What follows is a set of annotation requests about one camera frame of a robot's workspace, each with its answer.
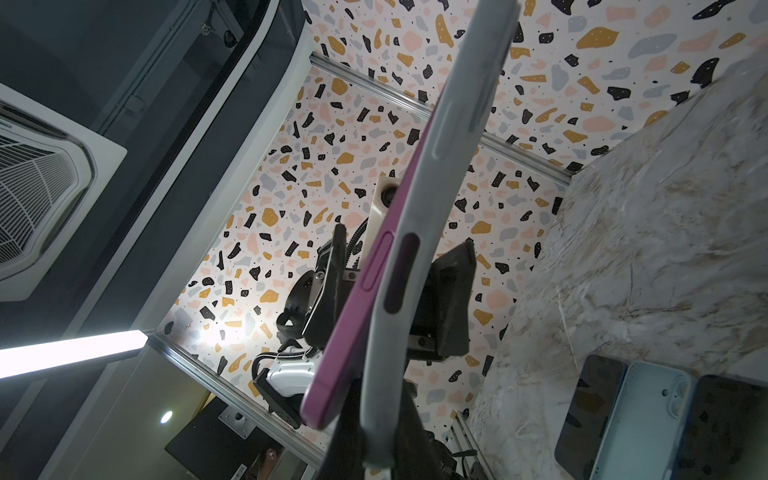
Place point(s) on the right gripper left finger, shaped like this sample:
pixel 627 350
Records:
pixel 344 458

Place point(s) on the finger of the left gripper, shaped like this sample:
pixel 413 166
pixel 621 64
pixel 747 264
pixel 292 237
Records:
pixel 440 328

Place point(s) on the ceiling air conditioner vent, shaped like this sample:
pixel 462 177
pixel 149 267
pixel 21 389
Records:
pixel 52 172

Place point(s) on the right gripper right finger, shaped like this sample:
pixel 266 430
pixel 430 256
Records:
pixel 415 457

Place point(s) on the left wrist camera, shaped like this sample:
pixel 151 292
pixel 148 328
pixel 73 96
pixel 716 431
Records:
pixel 382 198

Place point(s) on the white ceiling light bar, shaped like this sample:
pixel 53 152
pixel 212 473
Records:
pixel 35 358

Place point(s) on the black phone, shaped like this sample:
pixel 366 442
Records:
pixel 725 435
pixel 344 355

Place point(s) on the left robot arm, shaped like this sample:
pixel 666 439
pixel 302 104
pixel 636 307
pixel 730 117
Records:
pixel 284 376

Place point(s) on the light blue case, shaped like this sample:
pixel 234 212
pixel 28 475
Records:
pixel 644 430

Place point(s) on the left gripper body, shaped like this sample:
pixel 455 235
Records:
pixel 314 304

